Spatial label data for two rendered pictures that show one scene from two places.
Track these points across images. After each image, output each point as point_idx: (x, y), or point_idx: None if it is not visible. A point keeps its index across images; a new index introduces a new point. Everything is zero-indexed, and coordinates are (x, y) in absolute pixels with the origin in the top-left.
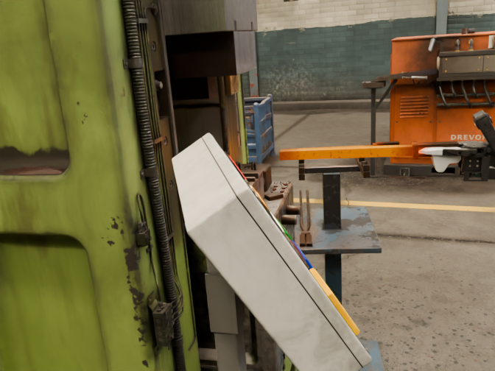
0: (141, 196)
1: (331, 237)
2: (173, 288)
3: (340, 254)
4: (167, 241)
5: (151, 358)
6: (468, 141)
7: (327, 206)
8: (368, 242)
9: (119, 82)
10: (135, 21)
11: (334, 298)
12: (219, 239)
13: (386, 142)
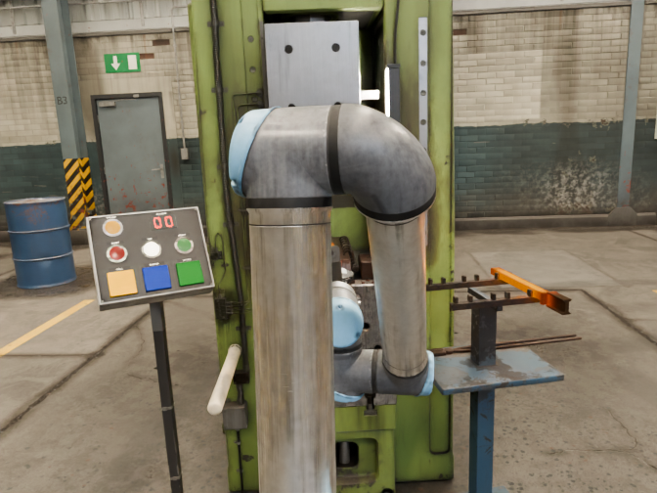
0: (220, 235)
1: (452, 364)
2: (238, 295)
3: (477, 395)
4: (236, 266)
5: (216, 322)
6: (344, 274)
7: (472, 336)
8: (451, 381)
9: (211, 175)
10: (222, 146)
11: (107, 275)
12: (87, 232)
13: (557, 294)
